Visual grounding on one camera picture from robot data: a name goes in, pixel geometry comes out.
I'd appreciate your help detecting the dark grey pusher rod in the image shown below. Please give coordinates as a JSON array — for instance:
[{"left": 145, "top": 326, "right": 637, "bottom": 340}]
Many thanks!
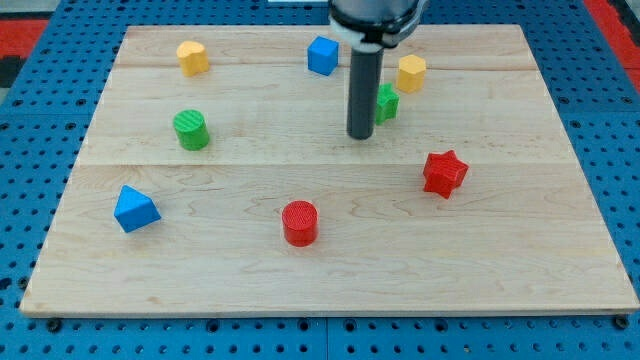
[{"left": 346, "top": 49, "right": 384, "bottom": 140}]

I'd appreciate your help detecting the light wooden board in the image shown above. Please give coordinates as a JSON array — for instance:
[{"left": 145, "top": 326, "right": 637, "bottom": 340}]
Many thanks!
[{"left": 20, "top": 25, "right": 639, "bottom": 318}]

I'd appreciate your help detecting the green cylinder block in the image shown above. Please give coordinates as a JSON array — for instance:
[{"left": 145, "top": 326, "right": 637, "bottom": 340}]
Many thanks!
[{"left": 173, "top": 109, "right": 210, "bottom": 151}]

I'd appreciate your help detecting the green star block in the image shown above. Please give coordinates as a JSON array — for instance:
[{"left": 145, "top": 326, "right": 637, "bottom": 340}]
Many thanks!
[{"left": 375, "top": 83, "right": 399, "bottom": 126}]

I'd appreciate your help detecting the yellow hexagon block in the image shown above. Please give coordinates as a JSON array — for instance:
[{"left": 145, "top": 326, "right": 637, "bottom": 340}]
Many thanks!
[{"left": 396, "top": 55, "right": 427, "bottom": 93}]

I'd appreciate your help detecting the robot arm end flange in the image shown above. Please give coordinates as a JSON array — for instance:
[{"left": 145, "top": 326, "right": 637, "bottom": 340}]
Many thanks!
[{"left": 328, "top": 0, "right": 430, "bottom": 53}]

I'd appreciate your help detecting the blue triangle block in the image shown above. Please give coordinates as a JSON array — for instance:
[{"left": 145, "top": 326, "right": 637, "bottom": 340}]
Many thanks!
[{"left": 113, "top": 185, "right": 161, "bottom": 233}]

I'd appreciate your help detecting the red star block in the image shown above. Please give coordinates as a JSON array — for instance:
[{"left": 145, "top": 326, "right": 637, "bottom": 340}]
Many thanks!
[{"left": 423, "top": 150, "right": 469, "bottom": 199}]

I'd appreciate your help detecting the red cylinder block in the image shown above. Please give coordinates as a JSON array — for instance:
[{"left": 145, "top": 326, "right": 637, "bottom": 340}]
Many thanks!
[{"left": 281, "top": 200, "right": 319, "bottom": 247}]

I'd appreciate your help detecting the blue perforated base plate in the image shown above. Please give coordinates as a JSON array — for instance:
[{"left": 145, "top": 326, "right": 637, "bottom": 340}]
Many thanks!
[{"left": 1, "top": 0, "right": 639, "bottom": 359}]

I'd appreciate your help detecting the blue cube block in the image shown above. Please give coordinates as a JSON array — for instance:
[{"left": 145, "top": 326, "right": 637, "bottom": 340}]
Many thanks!
[{"left": 307, "top": 36, "right": 339, "bottom": 76}]

